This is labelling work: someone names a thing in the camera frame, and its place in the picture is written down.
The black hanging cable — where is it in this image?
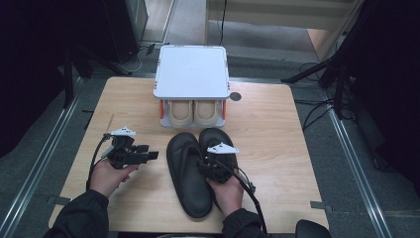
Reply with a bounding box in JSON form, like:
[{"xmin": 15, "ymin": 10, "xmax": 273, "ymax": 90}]
[{"xmin": 218, "ymin": 0, "xmax": 229, "ymax": 47}]

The black flip-flop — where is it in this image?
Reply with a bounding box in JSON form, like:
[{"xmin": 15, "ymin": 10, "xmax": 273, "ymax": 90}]
[
  {"xmin": 165, "ymin": 132, "xmax": 214, "ymax": 219},
  {"xmin": 197, "ymin": 127, "xmax": 240, "ymax": 211}
]

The metal floor rail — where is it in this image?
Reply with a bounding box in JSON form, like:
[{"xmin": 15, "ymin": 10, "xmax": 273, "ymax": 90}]
[
  {"xmin": 0, "ymin": 77, "xmax": 83, "ymax": 238},
  {"xmin": 321, "ymin": 88, "xmax": 394, "ymax": 238}
]

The dark cabinet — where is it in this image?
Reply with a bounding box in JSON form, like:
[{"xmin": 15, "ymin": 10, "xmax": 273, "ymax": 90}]
[{"xmin": 102, "ymin": 0, "xmax": 149, "ymax": 64}]

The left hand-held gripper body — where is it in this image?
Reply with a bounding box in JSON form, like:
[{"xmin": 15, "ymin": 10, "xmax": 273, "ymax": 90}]
[{"xmin": 107, "ymin": 126, "xmax": 151, "ymax": 171}]

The cream clog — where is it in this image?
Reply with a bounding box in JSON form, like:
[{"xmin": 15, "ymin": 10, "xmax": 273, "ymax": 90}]
[
  {"xmin": 167, "ymin": 100, "xmax": 194, "ymax": 129},
  {"xmin": 193, "ymin": 100, "xmax": 221, "ymax": 129}
]

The white floor cable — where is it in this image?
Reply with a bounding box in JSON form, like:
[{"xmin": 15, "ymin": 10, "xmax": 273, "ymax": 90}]
[{"xmin": 123, "ymin": 49, "xmax": 151, "ymax": 74}]

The left hand-held gripper cable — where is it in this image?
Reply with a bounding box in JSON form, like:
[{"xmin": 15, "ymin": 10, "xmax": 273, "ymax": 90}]
[{"xmin": 86, "ymin": 133, "xmax": 114, "ymax": 191}]

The grey tape piece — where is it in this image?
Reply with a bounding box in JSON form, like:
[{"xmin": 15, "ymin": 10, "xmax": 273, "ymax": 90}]
[
  {"xmin": 310, "ymin": 200, "xmax": 333, "ymax": 213},
  {"xmin": 46, "ymin": 195, "xmax": 72, "ymax": 206}
]

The dark rounded object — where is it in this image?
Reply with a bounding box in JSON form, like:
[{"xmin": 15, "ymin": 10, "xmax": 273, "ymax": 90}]
[{"xmin": 294, "ymin": 219, "xmax": 333, "ymax": 238}]

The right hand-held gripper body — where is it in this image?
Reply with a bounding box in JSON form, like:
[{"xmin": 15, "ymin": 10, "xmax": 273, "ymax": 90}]
[{"xmin": 196, "ymin": 142, "xmax": 240, "ymax": 183}]

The person's right hand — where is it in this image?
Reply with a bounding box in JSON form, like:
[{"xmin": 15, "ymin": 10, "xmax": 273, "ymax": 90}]
[{"xmin": 207, "ymin": 176, "xmax": 245, "ymax": 218}]

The black curtain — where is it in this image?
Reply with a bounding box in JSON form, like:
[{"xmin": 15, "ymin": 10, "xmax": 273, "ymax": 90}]
[
  {"xmin": 0, "ymin": 0, "xmax": 112, "ymax": 159},
  {"xmin": 330, "ymin": 0, "xmax": 420, "ymax": 196}
]

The black floor cable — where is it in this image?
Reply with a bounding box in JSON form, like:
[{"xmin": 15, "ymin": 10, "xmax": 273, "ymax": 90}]
[{"xmin": 294, "ymin": 98, "xmax": 336, "ymax": 132}]

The person's left hand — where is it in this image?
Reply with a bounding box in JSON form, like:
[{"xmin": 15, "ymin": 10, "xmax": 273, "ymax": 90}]
[{"xmin": 88, "ymin": 159, "xmax": 140, "ymax": 198}]

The black tripod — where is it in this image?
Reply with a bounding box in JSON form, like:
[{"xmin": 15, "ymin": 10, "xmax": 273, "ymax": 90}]
[{"xmin": 280, "ymin": 39, "xmax": 356, "ymax": 120}]

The wooden cabinet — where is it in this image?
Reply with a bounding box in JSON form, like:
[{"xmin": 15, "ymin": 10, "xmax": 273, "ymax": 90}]
[{"xmin": 204, "ymin": 0, "xmax": 365, "ymax": 62}]

